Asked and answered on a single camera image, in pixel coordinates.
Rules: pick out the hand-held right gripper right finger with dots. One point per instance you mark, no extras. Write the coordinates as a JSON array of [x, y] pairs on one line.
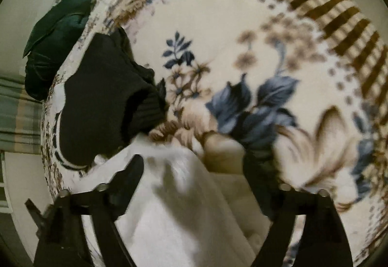
[[260, 182]]

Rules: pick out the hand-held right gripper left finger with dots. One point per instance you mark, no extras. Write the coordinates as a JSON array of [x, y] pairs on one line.
[[128, 177]]

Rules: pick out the white garment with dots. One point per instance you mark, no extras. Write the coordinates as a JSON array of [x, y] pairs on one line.
[[182, 212]]

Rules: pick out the black knit garment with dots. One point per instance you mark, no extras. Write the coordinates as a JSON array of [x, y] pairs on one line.
[[103, 109]]

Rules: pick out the green striped cloth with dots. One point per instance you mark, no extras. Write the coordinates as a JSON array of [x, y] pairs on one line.
[[19, 115]]

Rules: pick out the floral printed blanket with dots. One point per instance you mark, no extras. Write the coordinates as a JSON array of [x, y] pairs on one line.
[[242, 58]]

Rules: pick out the dark green garment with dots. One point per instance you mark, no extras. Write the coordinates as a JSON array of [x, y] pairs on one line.
[[54, 40]]

